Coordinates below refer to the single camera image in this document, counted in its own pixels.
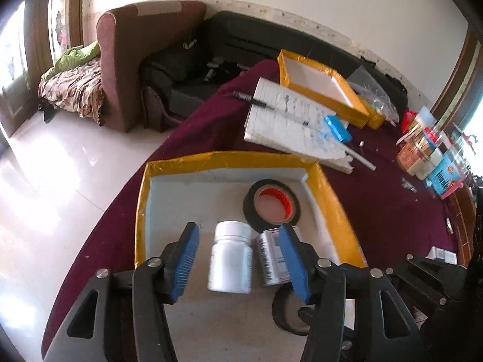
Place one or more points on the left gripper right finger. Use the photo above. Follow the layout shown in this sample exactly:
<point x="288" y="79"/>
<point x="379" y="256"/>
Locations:
<point x="321" y="285"/>

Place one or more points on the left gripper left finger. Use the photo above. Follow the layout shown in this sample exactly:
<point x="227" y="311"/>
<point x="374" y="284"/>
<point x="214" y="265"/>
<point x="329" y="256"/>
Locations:
<point x="158" y="282"/>

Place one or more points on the white pill bottle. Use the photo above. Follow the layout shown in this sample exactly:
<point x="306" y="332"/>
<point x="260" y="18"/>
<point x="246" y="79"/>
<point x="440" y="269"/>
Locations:
<point x="231" y="258"/>

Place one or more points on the white blue red box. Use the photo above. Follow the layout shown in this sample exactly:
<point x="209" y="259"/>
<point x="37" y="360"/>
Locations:
<point x="442" y="255"/>

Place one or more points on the near yellow edged tray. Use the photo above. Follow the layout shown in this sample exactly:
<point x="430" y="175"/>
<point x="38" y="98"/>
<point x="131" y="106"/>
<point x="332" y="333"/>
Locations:
<point x="224" y="313"/>

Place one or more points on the yellow edged tray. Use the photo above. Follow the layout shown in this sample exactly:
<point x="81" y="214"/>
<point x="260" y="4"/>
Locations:
<point x="323" y="85"/>
<point x="224" y="313"/>

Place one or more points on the black tape roll red core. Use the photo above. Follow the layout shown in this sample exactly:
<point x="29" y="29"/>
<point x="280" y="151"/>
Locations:
<point x="270" y="203"/>

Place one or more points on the blue cartoon jar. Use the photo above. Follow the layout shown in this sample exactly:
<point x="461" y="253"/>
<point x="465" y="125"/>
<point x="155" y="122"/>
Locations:
<point x="449" y="175"/>

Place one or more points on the white paper tube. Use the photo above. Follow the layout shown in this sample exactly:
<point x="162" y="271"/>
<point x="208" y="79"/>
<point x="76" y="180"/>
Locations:
<point x="357" y="156"/>

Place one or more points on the gold labelled jar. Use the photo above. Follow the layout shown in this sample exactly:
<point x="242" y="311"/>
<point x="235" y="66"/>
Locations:
<point x="419" y="151"/>

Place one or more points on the small light blue box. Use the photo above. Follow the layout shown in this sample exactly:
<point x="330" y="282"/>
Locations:
<point x="337" y="129"/>

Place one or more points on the open paper notebook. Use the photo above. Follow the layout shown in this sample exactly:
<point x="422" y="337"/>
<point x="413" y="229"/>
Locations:
<point x="295" y="125"/>

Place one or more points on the far yellow edged tray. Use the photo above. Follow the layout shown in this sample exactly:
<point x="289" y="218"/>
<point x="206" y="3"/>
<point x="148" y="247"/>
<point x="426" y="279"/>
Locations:
<point x="323" y="85"/>

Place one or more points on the black sofa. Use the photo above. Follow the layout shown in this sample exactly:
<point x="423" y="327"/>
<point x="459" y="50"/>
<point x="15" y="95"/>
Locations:
<point x="222" y="47"/>

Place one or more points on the black pen on notebook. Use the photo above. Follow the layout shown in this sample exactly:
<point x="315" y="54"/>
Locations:
<point x="251" y="100"/>

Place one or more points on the patterned blanket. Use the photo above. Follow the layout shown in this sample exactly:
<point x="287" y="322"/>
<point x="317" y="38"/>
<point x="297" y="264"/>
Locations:
<point x="77" y="90"/>

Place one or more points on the clear plastic bag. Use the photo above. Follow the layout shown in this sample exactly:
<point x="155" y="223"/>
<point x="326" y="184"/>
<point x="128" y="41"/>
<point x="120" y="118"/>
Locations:
<point x="366" y="86"/>

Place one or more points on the green cloth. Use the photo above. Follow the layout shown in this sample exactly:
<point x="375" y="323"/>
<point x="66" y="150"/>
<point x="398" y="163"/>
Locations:
<point x="72" y="58"/>

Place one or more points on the maroon armchair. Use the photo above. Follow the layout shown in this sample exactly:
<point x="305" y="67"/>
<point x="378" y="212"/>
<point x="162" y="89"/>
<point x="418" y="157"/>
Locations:
<point x="126" y="36"/>

